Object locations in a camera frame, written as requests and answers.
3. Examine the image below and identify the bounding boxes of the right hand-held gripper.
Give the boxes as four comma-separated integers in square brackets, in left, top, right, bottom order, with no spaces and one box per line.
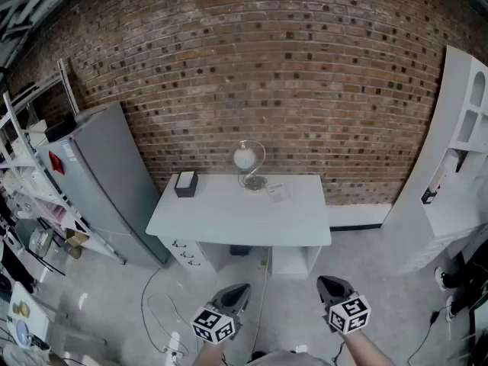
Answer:
[318,277,371,336]

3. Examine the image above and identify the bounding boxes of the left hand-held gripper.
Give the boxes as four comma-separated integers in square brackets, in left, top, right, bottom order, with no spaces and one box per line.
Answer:
[190,284,251,345]

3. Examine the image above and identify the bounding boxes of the person's right forearm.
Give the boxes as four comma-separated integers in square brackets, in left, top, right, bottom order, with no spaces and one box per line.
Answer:
[342,329,398,366]

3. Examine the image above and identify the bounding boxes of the person's left forearm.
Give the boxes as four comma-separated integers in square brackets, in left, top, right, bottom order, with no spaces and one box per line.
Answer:
[196,340,226,366]

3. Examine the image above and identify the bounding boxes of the white desk with drawers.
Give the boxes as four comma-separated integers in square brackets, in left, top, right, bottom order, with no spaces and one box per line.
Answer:
[146,172,332,280]

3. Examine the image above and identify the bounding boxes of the white power strip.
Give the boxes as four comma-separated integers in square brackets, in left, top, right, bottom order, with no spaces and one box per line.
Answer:
[162,344,188,358]

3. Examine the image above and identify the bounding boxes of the black tissue box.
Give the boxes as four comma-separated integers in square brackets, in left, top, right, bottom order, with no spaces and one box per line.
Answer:
[174,171,199,198]

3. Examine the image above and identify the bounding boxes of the globe table lamp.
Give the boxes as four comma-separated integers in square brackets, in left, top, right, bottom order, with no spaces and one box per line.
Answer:
[233,139,268,194]

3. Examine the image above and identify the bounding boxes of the white tall cabinet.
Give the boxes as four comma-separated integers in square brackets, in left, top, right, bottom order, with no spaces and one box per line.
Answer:
[380,44,488,276]

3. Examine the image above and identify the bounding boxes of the brown cardboard box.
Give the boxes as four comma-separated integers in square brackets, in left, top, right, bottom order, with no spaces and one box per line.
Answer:
[63,228,89,261]

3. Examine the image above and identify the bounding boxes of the grey refrigerator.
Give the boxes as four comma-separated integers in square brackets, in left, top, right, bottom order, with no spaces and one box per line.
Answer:
[36,101,172,269]

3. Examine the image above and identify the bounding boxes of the pink box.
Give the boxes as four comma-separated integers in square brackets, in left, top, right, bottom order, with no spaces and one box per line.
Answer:
[44,203,69,225]

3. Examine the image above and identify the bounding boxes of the round glass table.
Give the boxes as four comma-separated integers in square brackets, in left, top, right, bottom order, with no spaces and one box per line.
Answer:
[14,218,66,278]

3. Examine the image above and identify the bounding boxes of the white side table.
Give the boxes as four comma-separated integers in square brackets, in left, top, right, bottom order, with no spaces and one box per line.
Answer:
[6,280,53,358]

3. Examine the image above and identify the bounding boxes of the blue plate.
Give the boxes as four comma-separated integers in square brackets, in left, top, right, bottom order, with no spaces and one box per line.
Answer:
[14,319,34,349]

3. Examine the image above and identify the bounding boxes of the red sticker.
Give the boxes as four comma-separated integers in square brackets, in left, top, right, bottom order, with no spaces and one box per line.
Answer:
[48,150,64,175]

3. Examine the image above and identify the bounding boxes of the white metal shelf rack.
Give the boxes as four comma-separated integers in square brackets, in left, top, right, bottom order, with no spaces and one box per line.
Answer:
[0,58,127,266]

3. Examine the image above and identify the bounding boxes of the white ceiling pipes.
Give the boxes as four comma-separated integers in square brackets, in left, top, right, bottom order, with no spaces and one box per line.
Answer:
[0,0,92,64]

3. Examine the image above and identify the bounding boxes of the thin white desk cable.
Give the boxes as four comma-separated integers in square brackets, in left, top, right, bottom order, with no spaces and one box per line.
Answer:
[249,246,272,358]

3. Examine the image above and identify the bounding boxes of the white low wall panel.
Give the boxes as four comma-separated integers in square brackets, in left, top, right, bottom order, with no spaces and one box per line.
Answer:
[326,202,393,232]

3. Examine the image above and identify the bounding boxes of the black floor cable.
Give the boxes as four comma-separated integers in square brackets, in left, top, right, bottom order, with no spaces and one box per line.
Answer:
[406,306,449,366]

